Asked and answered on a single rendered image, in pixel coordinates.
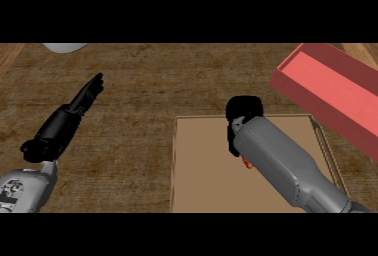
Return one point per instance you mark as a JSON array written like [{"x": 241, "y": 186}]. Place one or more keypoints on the brown textured mat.
[{"x": 148, "y": 83}]

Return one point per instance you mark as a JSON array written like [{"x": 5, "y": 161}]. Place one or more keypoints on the white rounded object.
[{"x": 64, "y": 47}]

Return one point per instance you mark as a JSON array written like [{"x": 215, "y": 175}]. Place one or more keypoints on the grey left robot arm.
[{"x": 27, "y": 190}]

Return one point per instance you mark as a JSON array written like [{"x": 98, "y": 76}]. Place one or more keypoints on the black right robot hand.
[{"x": 244, "y": 106}]

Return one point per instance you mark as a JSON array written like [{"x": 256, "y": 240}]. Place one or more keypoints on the brown flat tray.
[{"x": 207, "y": 166}]

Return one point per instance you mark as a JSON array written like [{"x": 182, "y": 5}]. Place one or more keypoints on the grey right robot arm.
[{"x": 286, "y": 160}]

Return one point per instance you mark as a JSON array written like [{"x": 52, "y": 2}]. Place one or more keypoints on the red cardboard box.
[{"x": 334, "y": 93}]

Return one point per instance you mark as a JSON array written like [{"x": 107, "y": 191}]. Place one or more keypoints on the orange-brown croissant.
[{"x": 247, "y": 163}]

